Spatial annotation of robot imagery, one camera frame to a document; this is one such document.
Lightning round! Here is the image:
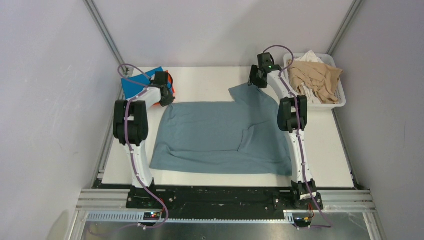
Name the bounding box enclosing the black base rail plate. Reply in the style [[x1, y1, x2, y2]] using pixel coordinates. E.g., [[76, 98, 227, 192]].
[[77, 185, 373, 223]]

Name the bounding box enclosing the white t shirt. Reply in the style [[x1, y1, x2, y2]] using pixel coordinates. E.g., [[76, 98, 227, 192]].
[[295, 50, 323, 104]]

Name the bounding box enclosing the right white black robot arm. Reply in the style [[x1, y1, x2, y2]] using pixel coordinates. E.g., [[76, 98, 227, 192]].
[[248, 52, 317, 209]]

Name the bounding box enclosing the grey-blue t shirt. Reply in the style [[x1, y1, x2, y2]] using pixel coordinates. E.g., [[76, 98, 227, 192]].
[[150, 84, 292, 176]]

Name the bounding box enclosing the right controller board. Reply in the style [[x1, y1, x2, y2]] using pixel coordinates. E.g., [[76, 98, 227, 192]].
[[293, 216, 313, 229]]

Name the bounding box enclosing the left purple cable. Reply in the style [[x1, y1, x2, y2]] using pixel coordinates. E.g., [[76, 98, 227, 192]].
[[117, 63, 170, 229]]

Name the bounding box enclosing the beige t shirt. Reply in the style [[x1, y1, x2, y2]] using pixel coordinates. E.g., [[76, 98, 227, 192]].
[[287, 60, 344, 104]]

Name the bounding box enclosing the left controller board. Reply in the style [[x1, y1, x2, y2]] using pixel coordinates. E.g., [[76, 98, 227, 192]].
[[143, 211, 162, 221]]

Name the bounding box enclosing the white plastic laundry basket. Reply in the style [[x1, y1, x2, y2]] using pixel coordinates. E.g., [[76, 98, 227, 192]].
[[283, 53, 346, 111]]

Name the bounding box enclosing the folded orange t shirt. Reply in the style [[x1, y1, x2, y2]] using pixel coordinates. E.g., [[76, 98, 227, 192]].
[[165, 70, 175, 97]]

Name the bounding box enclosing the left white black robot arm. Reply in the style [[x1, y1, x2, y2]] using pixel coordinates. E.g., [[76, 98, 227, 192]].
[[112, 71, 175, 189]]

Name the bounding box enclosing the folded blue t shirt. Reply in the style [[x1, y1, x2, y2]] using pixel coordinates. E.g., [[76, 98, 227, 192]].
[[121, 73, 150, 99]]

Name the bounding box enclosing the controller board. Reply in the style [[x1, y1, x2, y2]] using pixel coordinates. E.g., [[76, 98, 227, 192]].
[[293, 216, 313, 229], [143, 211, 162, 221]]

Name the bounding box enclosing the aluminium frame rail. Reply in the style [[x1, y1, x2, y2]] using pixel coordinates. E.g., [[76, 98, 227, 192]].
[[66, 185, 386, 240]]

